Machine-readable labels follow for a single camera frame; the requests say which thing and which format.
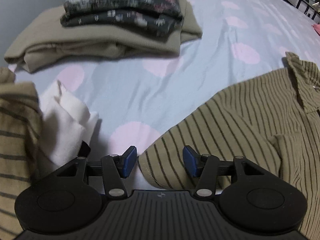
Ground olive striped shirt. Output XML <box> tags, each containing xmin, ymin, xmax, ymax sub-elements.
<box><xmin>0</xmin><ymin>52</ymin><xmax>320</xmax><ymax>240</ymax></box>

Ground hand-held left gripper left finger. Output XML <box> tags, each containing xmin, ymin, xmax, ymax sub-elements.
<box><xmin>51</xmin><ymin>145</ymin><xmax>138</xmax><ymax>200</ymax></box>

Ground white waffle cloth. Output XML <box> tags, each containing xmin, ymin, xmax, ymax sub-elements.
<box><xmin>37</xmin><ymin>79</ymin><xmax>100</xmax><ymax>166</ymax></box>

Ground folded beige pants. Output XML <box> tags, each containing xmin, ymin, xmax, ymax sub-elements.
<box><xmin>4</xmin><ymin>0</ymin><xmax>203</xmax><ymax>74</ymax></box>

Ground folded dark floral garment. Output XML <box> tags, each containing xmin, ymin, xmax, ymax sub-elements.
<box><xmin>60</xmin><ymin>0</ymin><xmax>185</xmax><ymax>38</ymax></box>

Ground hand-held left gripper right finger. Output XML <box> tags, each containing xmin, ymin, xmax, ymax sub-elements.
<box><xmin>182</xmin><ymin>145</ymin><xmax>272</xmax><ymax>198</ymax></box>

